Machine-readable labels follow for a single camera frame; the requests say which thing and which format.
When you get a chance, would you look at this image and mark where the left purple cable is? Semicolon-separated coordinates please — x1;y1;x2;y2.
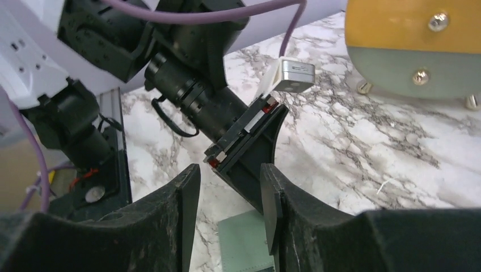
99;0;308;59

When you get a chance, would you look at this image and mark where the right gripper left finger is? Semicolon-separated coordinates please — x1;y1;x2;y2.
1;164;201;271

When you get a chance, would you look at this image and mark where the green card holder wallet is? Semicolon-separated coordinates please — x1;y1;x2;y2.
218;210;275;272

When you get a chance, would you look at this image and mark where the round cream drawer cabinet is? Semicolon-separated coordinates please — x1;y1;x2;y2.
345;0;480;111

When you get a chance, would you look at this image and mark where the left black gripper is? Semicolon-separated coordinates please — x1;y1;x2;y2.
202;95;289;214

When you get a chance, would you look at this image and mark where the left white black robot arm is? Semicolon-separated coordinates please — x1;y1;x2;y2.
1;1;287;222

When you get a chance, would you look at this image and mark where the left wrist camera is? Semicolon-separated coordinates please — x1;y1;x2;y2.
254;57;315;99

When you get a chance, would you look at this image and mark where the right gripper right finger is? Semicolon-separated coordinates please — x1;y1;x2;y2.
261;164;480;271

